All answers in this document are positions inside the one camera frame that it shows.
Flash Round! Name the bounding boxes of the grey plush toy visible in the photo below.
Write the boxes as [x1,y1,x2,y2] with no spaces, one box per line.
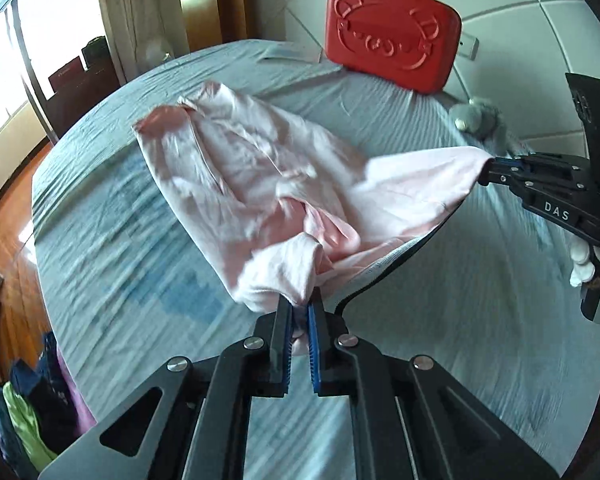
[449,97,520,157]

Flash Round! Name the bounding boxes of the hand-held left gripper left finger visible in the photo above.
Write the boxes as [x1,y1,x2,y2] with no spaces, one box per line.
[40,297,294,480]

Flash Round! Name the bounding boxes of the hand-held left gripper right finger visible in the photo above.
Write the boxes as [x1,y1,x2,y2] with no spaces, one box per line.
[307,287,561,480]

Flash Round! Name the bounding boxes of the pink shirt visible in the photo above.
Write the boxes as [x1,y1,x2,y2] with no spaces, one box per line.
[132,81,492,313]

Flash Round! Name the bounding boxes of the red hard-shell suitcase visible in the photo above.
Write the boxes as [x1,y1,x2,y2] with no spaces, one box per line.
[325,0,463,95]

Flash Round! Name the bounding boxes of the blue striped bed sheet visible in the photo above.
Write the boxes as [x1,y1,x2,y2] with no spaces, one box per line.
[30,37,600,480]

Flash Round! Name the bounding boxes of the white padded headboard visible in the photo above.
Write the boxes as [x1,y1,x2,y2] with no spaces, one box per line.
[280,0,600,161]

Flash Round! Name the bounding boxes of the person's right hand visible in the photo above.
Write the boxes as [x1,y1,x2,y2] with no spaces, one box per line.
[569,237,598,289]

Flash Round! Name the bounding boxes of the beige curtain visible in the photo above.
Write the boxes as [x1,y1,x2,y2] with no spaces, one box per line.
[94,0,192,83]

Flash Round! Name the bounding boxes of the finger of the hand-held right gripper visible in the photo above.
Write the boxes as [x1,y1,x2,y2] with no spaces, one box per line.
[489,153,539,174]
[479,166,532,202]

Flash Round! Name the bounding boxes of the white booklet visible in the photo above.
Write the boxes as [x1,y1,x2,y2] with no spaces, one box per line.
[260,46,327,64]

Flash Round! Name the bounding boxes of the dark blue cloth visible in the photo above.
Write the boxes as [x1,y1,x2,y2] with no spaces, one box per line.
[9,332,81,453]

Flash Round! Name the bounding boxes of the wooden headboard post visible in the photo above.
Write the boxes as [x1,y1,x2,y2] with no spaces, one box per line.
[177,0,287,55]

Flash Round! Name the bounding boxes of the white plastic bag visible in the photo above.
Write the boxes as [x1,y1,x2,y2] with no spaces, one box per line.
[146,37,177,64]

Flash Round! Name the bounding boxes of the green cloth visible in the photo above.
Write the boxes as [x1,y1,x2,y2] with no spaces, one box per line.
[2,382,57,470]

